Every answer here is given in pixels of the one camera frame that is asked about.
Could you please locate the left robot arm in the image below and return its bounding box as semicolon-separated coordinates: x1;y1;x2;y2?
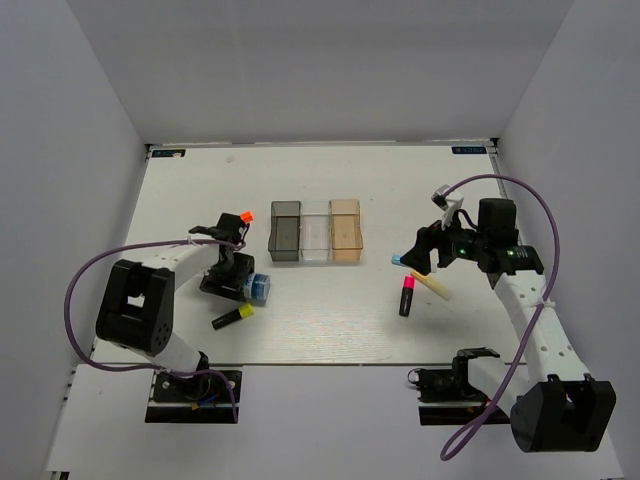
96;212;256;399

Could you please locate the left corner label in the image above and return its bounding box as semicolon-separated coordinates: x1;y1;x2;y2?
151;149;186;158

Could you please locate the pink cap highlighter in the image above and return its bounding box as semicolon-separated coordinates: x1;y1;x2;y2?
399;276;415;318

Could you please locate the amber transparent container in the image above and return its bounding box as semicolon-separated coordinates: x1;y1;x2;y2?
329;199;363;264

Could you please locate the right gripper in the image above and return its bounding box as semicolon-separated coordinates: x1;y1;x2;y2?
400;206;488;275

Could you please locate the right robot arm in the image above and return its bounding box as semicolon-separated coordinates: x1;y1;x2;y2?
400;195;616;452

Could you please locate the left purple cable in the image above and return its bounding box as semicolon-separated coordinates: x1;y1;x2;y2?
65;234;249;424

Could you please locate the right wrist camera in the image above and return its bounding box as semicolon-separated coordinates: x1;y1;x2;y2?
431;185;464;230

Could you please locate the pale yellow pen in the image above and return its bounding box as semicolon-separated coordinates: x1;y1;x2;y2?
410;270;452;301

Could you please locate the right corner label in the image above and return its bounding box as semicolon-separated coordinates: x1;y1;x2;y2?
451;145;487;155

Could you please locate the grey transparent container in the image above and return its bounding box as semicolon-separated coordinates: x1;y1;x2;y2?
268;201;301;262

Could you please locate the orange cap highlighter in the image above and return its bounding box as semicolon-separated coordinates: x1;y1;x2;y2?
240;211;254;224

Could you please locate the blue tape roll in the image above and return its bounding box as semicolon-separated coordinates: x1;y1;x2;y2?
243;272;271;306

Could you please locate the yellow cap highlighter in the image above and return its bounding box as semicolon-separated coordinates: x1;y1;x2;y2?
211;303;254;331

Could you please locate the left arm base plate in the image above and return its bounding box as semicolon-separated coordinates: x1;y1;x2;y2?
145;370;242;425

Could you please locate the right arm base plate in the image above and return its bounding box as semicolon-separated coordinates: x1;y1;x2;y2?
407;368;490;426

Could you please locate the clear transparent container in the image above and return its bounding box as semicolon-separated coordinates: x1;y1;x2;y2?
300;200;331;264

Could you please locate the corner label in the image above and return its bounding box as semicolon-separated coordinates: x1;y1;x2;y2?
151;149;186;158
451;145;487;155

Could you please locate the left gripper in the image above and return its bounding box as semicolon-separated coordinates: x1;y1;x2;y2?
199;251;254;301

